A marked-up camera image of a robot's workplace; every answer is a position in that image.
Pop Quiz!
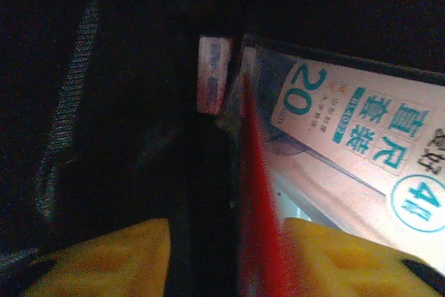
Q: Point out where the white ruler set package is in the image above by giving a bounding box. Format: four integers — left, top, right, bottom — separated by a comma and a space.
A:
222, 33, 445, 270

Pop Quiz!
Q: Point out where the red pouch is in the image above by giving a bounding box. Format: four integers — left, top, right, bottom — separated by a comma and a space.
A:
238, 74, 296, 297

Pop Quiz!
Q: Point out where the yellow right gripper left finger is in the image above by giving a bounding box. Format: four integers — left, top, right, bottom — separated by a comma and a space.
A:
20, 218, 171, 297

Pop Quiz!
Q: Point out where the black backpack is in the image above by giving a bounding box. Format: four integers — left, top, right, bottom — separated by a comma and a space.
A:
0, 0, 445, 297

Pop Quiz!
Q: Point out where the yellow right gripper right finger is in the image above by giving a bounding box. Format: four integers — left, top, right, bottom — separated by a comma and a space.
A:
284, 218, 445, 297

